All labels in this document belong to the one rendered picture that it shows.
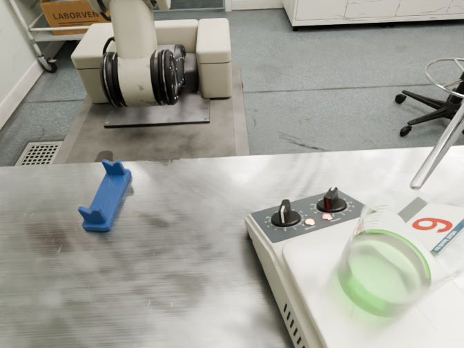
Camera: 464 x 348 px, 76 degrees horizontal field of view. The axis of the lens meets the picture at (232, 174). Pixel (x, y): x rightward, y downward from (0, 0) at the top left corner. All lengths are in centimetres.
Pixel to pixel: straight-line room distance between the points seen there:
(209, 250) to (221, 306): 7
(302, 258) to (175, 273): 16
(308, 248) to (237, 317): 11
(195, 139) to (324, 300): 89
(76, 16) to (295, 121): 157
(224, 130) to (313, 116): 82
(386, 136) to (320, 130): 34
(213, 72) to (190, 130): 24
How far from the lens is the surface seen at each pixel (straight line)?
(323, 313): 26
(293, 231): 31
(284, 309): 31
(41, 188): 51
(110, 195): 44
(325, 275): 27
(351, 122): 183
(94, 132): 123
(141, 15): 98
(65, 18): 244
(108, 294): 37
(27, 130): 208
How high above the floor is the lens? 108
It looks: 48 degrees down
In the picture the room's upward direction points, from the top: 2 degrees counter-clockwise
